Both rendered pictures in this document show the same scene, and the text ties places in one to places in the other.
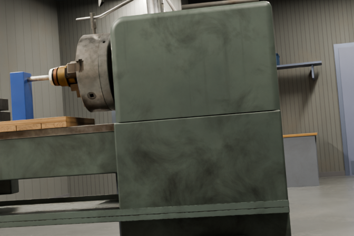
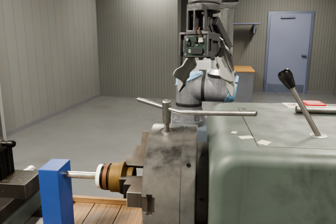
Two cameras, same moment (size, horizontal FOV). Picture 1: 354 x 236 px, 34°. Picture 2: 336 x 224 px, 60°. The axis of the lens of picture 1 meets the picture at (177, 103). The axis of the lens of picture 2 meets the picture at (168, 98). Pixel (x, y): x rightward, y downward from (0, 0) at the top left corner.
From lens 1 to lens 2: 1.74 m
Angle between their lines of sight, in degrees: 15
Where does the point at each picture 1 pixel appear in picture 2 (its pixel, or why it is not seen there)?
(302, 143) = (245, 76)
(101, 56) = (186, 196)
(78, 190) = (106, 91)
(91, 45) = (168, 170)
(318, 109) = (253, 51)
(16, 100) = (48, 207)
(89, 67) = (165, 210)
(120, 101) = not seen: outside the picture
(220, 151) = not seen: outside the picture
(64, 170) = not seen: outside the picture
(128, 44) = (246, 207)
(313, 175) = (249, 96)
